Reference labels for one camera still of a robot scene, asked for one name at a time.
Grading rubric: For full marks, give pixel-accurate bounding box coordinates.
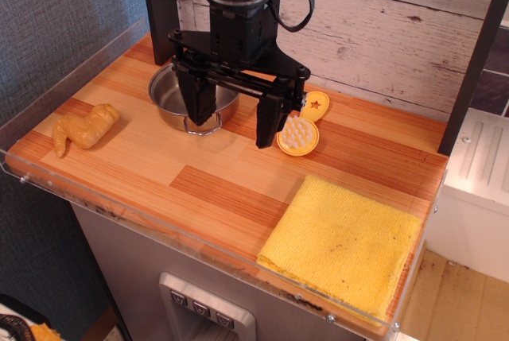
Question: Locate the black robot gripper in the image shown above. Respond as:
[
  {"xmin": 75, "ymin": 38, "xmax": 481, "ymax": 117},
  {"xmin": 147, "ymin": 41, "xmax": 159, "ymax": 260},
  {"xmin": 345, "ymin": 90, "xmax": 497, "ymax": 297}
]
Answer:
[{"xmin": 169, "ymin": 0, "xmax": 310, "ymax": 149}]

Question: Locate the stainless steel pan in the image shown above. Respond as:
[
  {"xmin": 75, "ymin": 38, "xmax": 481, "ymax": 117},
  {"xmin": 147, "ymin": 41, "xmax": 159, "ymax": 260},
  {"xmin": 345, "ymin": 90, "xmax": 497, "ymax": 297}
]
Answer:
[{"xmin": 148, "ymin": 63, "xmax": 239, "ymax": 136}]

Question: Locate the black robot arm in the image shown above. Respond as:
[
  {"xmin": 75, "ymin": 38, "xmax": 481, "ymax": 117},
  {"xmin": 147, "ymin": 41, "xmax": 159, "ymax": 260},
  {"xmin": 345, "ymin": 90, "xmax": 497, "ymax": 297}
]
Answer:
[{"xmin": 169, "ymin": 0, "xmax": 315, "ymax": 149}]

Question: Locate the yellow folded cloth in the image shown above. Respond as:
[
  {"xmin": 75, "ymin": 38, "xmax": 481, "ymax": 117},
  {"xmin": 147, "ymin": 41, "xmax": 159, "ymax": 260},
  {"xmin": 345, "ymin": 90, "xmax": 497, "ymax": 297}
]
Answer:
[{"xmin": 257, "ymin": 176, "xmax": 422, "ymax": 320}]

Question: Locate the yellow scrub brush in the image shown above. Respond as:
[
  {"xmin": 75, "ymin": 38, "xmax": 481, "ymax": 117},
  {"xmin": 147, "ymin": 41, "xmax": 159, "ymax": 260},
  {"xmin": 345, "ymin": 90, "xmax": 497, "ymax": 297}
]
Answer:
[{"xmin": 276, "ymin": 91, "xmax": 330, "ymax": 157}]

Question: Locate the clear acrylic table guard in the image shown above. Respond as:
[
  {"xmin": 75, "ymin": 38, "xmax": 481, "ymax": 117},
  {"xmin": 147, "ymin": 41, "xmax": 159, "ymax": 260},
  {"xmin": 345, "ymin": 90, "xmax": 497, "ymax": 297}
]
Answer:
[{"xmin": 1, "ymin": 21, "xmax": 446, "ymax": 339}]

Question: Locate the toy chicken wing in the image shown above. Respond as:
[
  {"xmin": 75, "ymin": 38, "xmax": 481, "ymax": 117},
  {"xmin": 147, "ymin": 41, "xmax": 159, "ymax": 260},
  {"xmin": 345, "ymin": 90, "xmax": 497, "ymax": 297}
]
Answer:
[{"xmin": 52, "ymin": 103, "xmax": 120, "ymax": 158}]

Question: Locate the grey toy kitchen cabinet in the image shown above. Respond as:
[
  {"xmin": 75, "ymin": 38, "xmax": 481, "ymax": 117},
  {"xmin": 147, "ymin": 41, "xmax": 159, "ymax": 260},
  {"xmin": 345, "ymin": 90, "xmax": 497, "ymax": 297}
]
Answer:
[{"xmin": 72, "ymin": 204, "xmax": 359, "ymax": 340}]

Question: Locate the silver dispenser button panel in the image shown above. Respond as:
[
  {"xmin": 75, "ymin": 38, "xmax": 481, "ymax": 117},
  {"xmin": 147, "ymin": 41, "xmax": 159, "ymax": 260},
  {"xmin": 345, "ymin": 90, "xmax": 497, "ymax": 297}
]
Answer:
[{"xmin": 158, "ymin": 272, "xmax": 257, "ymax": 340}]

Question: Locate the white toy sink unit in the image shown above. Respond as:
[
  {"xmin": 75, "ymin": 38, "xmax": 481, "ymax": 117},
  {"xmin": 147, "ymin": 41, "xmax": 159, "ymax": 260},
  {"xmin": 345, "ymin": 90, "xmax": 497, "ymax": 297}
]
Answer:
[{"xmin": 425, "ymin": 109, "xmax": 508, "ymax": 281}]

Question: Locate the yellow object bottom left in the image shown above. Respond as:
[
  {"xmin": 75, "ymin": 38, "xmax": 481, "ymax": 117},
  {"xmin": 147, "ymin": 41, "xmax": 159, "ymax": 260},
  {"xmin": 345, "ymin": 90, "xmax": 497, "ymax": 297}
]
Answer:
[{"xmin": 30, "ymin": 324, "xmax": 63, "ymax": 341}]

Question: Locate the dark left frame post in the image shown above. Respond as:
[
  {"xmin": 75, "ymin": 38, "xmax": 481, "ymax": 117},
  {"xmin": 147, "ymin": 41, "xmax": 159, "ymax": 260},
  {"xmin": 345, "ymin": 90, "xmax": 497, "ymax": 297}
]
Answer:
[{"xmin": 146, "ymin": 0, "xmax": 180, "ymax": 65}]

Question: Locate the dark frame post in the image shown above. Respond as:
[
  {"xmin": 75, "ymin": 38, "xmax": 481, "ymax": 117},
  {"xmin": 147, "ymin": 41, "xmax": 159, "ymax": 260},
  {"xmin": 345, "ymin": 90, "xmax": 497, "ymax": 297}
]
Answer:
[
  {"xmin": 146, "ymin": 0, "xmax": 180, "ymax": 65},
  {"xmin": 438, "ymin": 0, "xmax": 508, "ymax": 156}
]

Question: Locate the dark right frame post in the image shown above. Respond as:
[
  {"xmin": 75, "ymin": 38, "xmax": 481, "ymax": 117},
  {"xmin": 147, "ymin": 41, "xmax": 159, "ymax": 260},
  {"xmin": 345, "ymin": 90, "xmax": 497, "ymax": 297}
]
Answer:
[{"xmin": 438, "ymin": 0, "xmax": 508, "ymax": 156}]

